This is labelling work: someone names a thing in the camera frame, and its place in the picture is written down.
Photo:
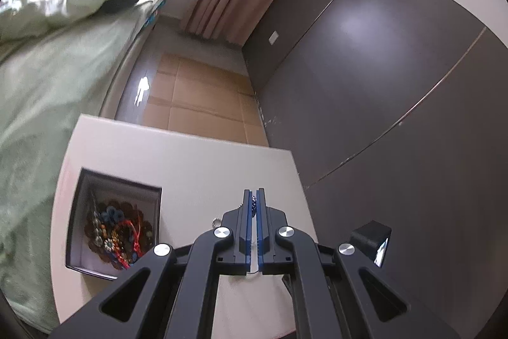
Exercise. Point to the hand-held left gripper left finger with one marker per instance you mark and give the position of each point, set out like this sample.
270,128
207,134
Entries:
248,227

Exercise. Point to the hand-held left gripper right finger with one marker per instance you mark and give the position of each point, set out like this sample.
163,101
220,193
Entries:
260,231

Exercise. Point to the pile of colourful jewelry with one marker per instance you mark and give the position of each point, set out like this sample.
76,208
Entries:
115,231

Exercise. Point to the black square box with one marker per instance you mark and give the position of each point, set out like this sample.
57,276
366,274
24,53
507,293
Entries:
79,239

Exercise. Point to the white low table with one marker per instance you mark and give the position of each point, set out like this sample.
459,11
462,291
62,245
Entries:
190,156

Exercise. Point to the flat brown cardboard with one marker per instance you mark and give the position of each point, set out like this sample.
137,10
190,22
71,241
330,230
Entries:
198,96

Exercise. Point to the bed base with cartoon cover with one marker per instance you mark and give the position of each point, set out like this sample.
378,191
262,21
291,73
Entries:
127,77

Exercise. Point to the bed with green sheet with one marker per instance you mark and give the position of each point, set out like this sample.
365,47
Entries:
47,104

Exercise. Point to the white wall outlet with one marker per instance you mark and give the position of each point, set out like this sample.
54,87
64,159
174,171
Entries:
273,37

